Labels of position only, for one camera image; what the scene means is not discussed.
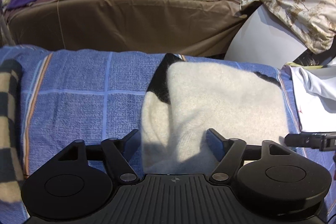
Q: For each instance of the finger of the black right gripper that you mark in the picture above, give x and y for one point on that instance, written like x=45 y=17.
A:
x=320 y=141

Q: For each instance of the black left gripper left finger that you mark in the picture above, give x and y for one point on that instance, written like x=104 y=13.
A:
x=81 y=179

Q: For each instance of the green cream checkered sweater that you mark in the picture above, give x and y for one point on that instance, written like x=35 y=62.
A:
x=11 y=169

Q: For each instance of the white shirt garment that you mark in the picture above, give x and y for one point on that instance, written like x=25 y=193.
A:
x=314 y=94

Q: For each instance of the cream fuzzy cardigan black trim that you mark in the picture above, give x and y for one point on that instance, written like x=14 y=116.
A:
x=184 y=99

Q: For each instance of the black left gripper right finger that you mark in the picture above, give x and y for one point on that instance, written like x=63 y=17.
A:
x=269 y=180

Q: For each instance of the blue patterned bed sheet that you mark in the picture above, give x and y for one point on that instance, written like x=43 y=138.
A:
x=91 y=95

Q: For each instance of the brown mauve mattress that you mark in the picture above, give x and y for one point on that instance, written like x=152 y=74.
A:
x=190 y=27

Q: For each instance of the white round pillow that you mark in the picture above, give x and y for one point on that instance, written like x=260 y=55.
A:
x=264 y=39

